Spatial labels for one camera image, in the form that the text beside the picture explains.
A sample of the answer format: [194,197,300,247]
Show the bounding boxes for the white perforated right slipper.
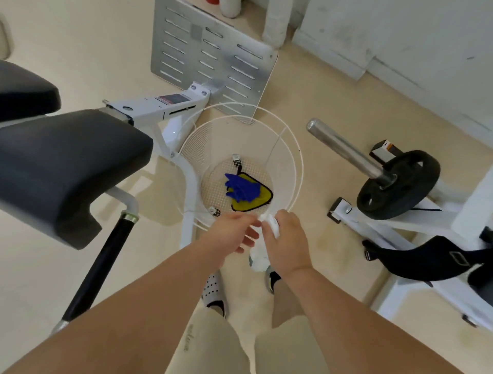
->
[264,266,284,296]

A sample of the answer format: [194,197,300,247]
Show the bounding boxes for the small black and orange box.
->
[369,139,396,165]

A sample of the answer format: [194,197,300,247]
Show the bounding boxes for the white rolled mat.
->
[262,0,294,49]

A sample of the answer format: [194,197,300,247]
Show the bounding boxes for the person's right hand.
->
[261,210,314,279]

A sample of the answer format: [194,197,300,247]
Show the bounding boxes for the yellow cloth with black edging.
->
[231,172,274,213]

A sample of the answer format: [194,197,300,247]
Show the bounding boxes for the person's left forearm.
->
[0,238,227,374]

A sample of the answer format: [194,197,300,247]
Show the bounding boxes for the black grip handle bar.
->
[50,211,140,336]

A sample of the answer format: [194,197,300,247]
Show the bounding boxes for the white bottle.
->
[220,0,242,19]

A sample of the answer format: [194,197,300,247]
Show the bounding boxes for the white gym machine frame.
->
[90,81,213,250]

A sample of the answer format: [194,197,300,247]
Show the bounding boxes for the white perforated slipper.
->
[201,271,229,319]
[264,266,284,296]

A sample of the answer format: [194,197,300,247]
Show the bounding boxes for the steel barbell sleeve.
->
[306,118,398,189]

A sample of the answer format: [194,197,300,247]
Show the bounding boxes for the white wire basket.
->
[175,103,304,232]

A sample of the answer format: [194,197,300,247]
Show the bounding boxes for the black strap belt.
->
[362,235,493,283]

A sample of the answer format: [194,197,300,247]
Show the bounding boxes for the white perforated left slipper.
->
[201,271,229,319]

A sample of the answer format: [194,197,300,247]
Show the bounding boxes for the person's right forearm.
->
[283,266,464,374]

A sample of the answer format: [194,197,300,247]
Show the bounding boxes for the person's left hand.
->
[203,211,263,267]

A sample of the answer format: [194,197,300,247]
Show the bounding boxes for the blue rubber glove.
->
[224,173,263,203]

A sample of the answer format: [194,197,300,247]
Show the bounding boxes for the white cloth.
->
[249,214,280,273]

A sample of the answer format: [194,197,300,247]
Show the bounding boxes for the perforated metal footplate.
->
[150,0,279,125]

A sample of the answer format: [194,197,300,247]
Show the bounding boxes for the black weight plate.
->
[356,150,441,221]

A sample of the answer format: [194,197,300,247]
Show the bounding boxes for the black padded machine seat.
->
[0,109,154,250]

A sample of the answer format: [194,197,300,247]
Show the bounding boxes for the black padded machine backrest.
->
[0,60,62,123]

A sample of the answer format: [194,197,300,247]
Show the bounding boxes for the white plate-loaded machine frame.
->
[327,165,493,329]

